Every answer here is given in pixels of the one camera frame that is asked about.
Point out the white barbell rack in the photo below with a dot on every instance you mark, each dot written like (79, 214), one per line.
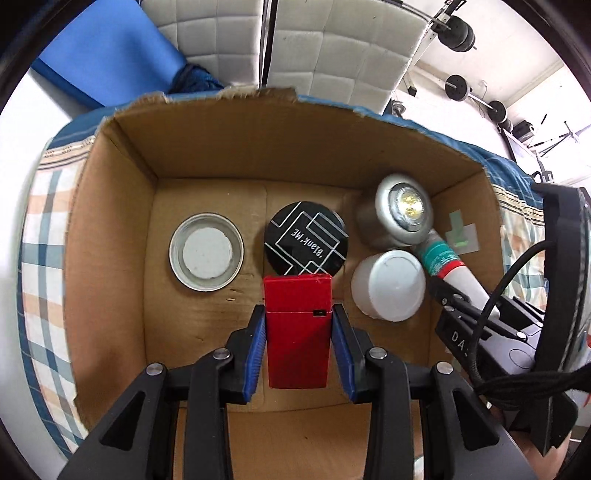
(422, 50)

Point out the barbell with black plates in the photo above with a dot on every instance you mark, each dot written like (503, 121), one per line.
(457, 33)

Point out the red rectangular box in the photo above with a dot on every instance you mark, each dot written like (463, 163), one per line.
(298, 332)

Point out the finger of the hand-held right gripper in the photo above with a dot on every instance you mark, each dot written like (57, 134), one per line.
(445, 295)
(517, 318)

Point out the black speaker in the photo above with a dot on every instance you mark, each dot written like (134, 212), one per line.
(524, 130)

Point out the dark blue knitted cloth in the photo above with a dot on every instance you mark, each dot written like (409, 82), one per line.
(196, 78)

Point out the white padded chair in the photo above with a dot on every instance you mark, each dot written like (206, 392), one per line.
(341, 50)
(217, 37)

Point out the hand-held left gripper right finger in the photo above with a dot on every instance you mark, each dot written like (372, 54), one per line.
(344, 350)

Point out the person's right forearm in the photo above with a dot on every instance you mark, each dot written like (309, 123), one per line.
(547, 464)

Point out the cardboard box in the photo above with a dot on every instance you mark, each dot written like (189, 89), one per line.
(207, 184)

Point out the white tube green label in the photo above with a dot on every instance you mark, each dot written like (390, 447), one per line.
(443, 258)

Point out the black tripod stand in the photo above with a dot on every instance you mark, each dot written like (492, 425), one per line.
(556, 141)

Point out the small barbell with plates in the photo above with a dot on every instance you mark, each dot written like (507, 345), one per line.
(457, 86)

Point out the small chrome dumbbell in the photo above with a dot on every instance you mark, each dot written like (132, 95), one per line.
(398, 107)

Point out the black round compact case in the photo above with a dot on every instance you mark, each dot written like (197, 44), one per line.
(304, 235)

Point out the silver round push light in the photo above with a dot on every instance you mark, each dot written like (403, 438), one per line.
(401, 207)

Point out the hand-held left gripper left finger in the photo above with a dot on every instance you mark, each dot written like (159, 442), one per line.
(256, 350)

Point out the blue foam mat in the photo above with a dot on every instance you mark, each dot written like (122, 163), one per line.
(111, 50)

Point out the plaid checkered cloth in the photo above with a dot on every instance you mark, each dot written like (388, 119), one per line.
(46, 230)

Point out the white round jar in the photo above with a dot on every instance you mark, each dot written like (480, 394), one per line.
(392, 286)

